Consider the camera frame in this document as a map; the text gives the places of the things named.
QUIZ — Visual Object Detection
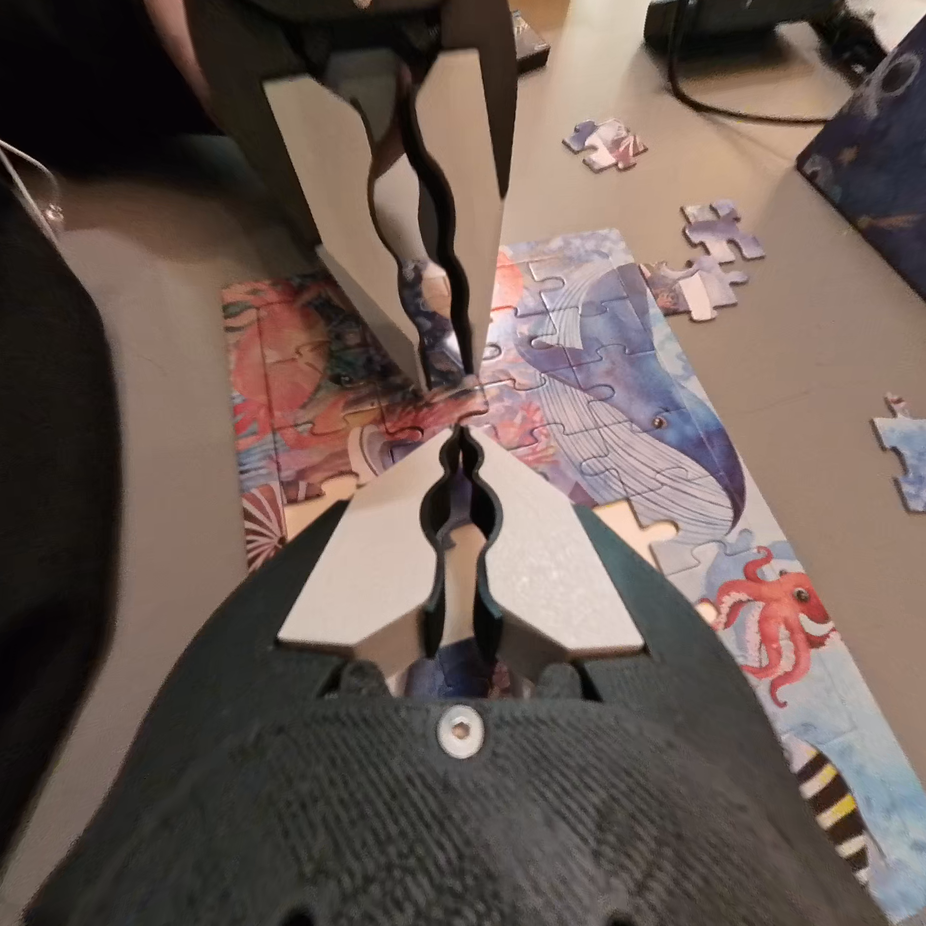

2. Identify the person's left hand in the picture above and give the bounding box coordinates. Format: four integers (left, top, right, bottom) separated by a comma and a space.
143, 0, 218, 117

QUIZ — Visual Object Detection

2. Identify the white drawstring cord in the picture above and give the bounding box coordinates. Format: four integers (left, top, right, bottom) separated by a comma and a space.
0, 137, 65, 227

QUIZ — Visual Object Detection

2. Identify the assembled sea jigsaw puzzle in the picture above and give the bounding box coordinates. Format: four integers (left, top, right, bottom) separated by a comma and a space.
220, 228, 926, 926

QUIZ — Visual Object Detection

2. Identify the black braided cable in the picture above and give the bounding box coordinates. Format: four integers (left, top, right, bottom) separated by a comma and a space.
667, 22, 834, 125

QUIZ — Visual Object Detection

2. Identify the black battery pack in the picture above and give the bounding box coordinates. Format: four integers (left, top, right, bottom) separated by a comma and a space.
510, 0, 552, 73

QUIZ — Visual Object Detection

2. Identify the white purple leaf puzzle piece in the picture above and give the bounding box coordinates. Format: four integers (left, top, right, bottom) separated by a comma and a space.
562, 117, 650, 176

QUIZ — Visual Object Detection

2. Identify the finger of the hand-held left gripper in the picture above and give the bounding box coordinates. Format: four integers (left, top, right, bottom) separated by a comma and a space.
394, 45, 507, 381
262, 72, 438, 397

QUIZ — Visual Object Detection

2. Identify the blue white puzzle piece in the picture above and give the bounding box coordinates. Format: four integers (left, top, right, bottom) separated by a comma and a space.
870, 393, 926, 513

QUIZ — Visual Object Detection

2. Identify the illustrated puzzle box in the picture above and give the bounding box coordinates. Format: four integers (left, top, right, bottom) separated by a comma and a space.
796, 32, 926, 303

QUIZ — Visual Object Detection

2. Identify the purple blue puzzle piece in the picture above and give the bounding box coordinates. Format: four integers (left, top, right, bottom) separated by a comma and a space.
680, 200, 765, 265

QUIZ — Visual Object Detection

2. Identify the striped white purple puzzle piece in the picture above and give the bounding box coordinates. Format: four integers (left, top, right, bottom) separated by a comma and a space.
640, 257, 751, 324

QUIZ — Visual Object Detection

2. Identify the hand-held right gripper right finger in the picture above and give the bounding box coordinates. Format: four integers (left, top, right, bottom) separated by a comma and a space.
463, 425, 646, 695

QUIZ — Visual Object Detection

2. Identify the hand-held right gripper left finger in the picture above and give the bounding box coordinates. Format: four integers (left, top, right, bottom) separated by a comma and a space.
277, 425, 464, 692

